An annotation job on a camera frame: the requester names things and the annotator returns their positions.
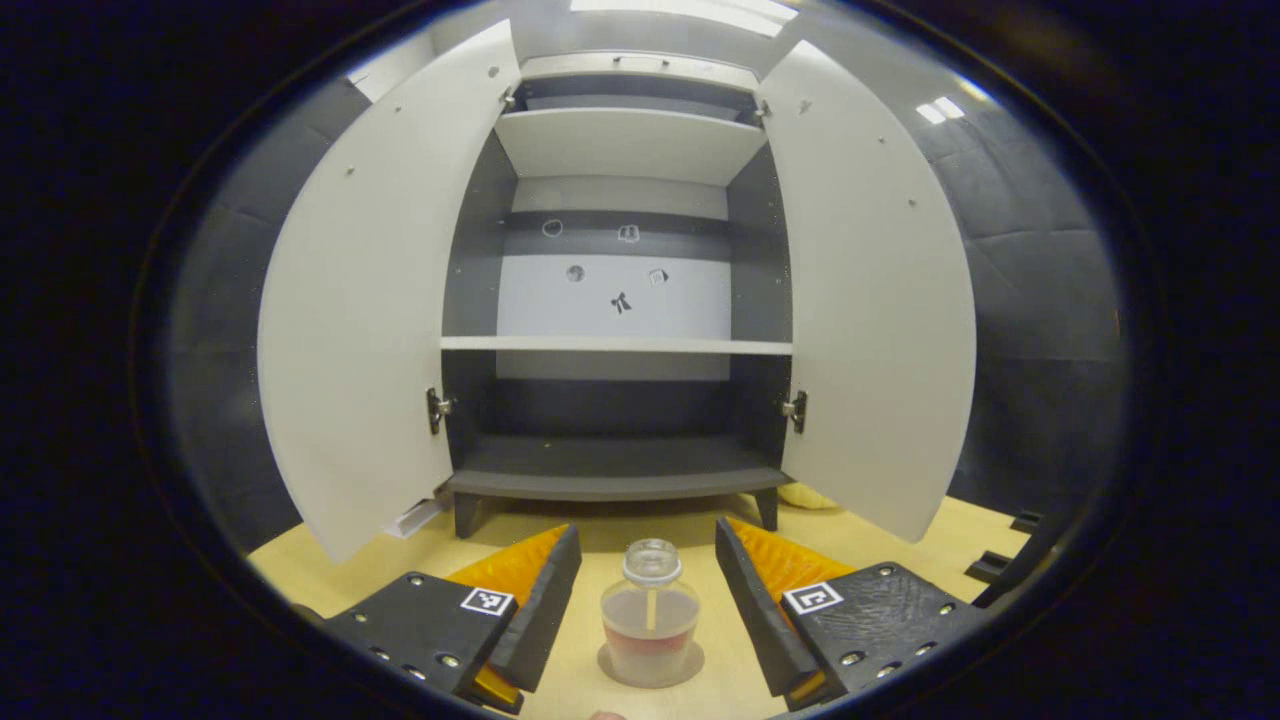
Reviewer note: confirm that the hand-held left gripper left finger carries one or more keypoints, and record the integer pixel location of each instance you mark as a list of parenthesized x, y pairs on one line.
[(545, 610)]

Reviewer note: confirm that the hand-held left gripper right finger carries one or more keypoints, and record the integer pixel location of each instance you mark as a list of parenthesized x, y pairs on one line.
[(755, 610)]

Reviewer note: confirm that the clear plastic bottle pink label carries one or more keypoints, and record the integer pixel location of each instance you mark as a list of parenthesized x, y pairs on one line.
[(650, 620)]

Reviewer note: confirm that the grey cabinet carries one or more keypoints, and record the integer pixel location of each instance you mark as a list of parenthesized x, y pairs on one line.
[(620, 460)]

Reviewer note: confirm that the grey cabinet drawer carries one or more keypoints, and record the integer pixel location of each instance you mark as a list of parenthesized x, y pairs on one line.
[(640, 70)]

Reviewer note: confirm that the yellow sponge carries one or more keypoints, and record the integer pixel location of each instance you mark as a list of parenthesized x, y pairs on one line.
[(805, 497)]

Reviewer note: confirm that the white flat box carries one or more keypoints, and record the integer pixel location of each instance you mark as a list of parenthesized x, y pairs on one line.
[(415, 518)]

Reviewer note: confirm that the small black block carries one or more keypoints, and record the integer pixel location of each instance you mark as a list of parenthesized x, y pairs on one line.
[(1026, 521), (988, 567)]

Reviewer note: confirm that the black backdrop cloth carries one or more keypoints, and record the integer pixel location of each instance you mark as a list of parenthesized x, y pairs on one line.
[(1040, 300)]

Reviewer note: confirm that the small ceiling light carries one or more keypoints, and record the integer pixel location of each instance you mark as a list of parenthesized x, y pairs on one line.
[(940, 110)]

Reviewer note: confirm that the large ceiling light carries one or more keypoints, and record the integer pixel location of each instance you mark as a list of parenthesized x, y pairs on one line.
[(690, 12)]

